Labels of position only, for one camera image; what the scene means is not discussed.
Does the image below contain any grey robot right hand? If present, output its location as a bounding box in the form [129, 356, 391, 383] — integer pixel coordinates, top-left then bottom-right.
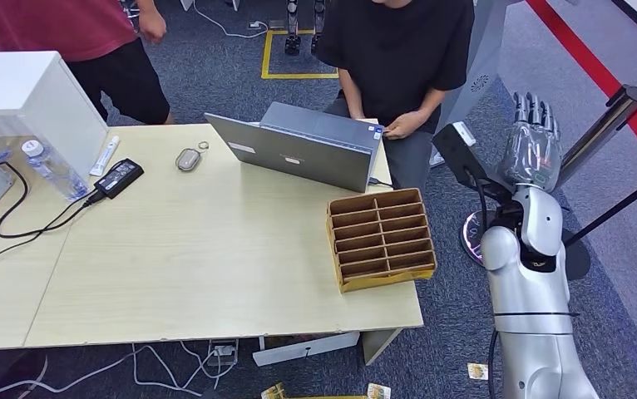
[496, 91, 564, 192]

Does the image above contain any person's left hand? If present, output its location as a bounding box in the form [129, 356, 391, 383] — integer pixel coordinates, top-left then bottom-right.
[383, 110, 427, 140]
[138, 6, 169, 45]

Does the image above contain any person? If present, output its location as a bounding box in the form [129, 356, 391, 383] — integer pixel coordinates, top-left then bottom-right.
[0, 0, 175, 126]
[314, 0, 477, 191]

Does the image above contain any cardboard card organizer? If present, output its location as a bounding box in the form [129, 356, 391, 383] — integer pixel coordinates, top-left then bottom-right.
[326, 187, 438, 294]

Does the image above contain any grey kiosk panel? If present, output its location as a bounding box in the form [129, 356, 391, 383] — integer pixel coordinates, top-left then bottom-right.
[434, 0, 510, 133]

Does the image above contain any red barrier belt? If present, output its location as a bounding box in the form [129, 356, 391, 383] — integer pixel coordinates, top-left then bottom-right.
[525, 0, 637, 183]

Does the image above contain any grey laptop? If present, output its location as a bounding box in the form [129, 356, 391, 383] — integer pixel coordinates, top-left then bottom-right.
[204, 101, 384, 194]

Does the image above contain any yellow floor tape square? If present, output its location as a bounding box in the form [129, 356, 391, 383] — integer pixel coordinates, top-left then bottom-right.
[260, 28, 342, 81]

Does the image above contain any black robot leg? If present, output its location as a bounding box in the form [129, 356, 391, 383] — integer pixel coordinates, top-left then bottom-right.
[310, 0, 327, 57]
[284, 0, 302, 57]

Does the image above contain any white tube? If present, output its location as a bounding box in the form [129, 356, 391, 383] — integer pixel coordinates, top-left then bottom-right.
[89, 135, 121, 177]

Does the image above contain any white cabinet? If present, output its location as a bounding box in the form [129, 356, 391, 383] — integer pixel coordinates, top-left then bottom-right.
[0, 51, 111, 182]

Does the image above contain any black power adapter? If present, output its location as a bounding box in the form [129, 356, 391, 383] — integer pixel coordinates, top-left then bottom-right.
[93, 158, 145, 200]

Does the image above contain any clear plastic water bottle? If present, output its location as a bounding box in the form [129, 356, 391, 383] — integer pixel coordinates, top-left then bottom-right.
[21, 139, 89, 203]

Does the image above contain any pale wooden table leg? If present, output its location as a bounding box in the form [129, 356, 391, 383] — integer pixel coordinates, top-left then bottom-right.
[361, 328, 403, 367]

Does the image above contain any white flat box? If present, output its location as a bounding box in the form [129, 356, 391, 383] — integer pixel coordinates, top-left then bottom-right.
[252, 331, 362, 368]

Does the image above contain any black wrist camera pale box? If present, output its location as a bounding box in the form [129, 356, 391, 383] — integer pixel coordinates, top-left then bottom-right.
[431, 121, 515, 206]

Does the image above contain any white floor cable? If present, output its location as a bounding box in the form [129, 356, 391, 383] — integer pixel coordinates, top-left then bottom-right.
[191, 0, 270, 40]

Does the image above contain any chrome stanchion post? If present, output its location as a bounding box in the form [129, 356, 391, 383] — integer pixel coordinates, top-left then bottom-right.
[460, 84, 637, 267]

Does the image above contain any black stanchion post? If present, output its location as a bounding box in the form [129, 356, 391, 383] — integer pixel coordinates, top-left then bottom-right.
[562, 172, 637, 282]

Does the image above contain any grey key fob with ring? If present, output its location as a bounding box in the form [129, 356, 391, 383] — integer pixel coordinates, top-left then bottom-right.
[174, 140, 210, 172]

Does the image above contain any black power cable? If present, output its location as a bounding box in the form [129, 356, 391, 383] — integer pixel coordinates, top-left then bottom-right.
[0, 151, 107, 264]

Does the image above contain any short white cable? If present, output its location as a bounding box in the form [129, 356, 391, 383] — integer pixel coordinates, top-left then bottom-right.
[179, 341, 239, 397]

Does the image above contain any long white cable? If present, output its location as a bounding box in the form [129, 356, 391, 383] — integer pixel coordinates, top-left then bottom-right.
[0, 343, 204, 397]

